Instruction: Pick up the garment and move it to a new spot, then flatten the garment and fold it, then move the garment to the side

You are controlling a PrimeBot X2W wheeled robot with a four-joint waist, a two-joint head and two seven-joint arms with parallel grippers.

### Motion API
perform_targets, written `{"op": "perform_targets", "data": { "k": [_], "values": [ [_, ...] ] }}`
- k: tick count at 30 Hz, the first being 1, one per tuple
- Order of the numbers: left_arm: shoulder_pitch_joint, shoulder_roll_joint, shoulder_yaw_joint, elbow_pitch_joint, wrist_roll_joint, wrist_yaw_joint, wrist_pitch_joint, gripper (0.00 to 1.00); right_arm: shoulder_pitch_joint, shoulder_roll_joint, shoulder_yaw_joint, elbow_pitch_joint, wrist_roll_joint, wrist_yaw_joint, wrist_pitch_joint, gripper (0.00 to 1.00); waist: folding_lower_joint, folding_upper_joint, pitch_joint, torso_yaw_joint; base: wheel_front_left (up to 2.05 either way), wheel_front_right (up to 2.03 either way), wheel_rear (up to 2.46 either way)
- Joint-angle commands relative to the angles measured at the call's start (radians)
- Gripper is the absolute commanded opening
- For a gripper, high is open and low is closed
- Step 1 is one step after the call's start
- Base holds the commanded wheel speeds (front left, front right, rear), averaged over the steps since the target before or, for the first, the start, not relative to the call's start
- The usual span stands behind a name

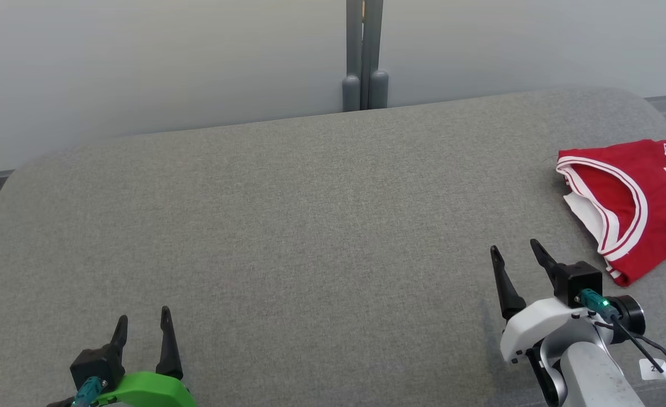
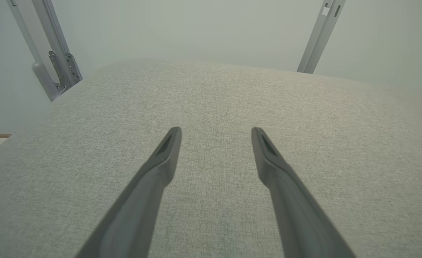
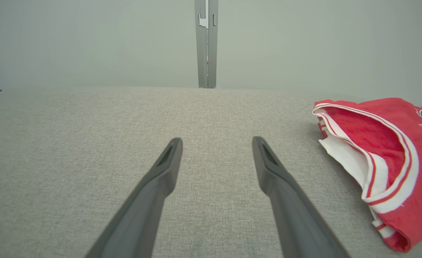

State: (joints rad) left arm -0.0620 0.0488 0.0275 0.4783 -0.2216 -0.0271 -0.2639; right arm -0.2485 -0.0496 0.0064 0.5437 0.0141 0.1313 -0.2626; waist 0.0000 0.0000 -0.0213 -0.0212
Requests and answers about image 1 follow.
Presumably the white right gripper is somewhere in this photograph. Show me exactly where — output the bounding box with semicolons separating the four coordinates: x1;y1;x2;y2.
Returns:
490;239;599;364

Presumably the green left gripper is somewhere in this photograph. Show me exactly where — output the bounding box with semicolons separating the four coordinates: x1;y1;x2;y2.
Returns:
93;306;197;407

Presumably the red white jersey t-shirt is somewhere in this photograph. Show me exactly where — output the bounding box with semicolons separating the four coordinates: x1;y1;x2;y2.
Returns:
556;138;666;287

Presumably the teal left camera connector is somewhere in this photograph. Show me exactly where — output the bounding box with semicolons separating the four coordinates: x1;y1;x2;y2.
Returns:
73;376;108;407

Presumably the teal camera connector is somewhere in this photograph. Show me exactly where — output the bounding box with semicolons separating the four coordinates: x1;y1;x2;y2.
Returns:
579;288;619;320
73;376;108;407

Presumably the teal right camera connector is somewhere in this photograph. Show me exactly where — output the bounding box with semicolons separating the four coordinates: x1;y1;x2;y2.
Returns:
579;288;619;320

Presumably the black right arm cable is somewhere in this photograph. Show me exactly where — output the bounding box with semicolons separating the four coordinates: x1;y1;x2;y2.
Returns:
593;317;666;407

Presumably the white cable label tag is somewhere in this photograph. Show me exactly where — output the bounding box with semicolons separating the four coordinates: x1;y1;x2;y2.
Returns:
639;359;666;380

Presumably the grey partition post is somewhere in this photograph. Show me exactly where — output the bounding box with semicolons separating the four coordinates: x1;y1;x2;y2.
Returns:
342;0;390;112

